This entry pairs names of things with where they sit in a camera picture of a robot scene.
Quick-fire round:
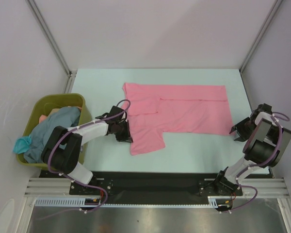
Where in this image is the pink t shirt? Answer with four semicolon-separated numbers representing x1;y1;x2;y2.
123;83;233;156

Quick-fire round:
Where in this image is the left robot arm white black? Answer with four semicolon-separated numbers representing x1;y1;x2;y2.
41;106;133;194

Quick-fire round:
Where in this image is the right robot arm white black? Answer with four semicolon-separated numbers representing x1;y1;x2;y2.
213;103;291;196

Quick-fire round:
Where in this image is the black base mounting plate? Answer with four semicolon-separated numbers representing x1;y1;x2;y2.
38;171;274;204

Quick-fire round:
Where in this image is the grey blue t shirt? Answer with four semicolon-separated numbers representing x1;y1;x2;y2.
24;106;81;164

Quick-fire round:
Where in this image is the peach t shirt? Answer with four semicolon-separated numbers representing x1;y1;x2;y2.
38;105;83;123

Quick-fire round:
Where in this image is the olive green plastic bin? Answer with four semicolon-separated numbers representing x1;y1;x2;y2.
16;93;93;170

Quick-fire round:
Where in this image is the turquoise t shirt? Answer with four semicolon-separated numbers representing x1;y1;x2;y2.
13;135;32;154

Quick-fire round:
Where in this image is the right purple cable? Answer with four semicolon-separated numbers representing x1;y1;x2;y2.
236;111;290;182

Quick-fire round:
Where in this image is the aluminium front rail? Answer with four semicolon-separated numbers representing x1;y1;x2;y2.
24;178;290;199

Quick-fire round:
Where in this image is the white slotted cable duct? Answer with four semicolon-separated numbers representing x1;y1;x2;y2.
35;197;233;208

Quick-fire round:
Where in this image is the left aluminium frame post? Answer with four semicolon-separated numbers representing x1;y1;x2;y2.
26;0;71;75

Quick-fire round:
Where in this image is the aluminium frame post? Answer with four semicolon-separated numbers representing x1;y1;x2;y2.
239;0;284;74
26;0;71;75

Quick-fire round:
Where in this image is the right aluminium frame post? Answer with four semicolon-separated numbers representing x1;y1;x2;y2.
239;0;284;74

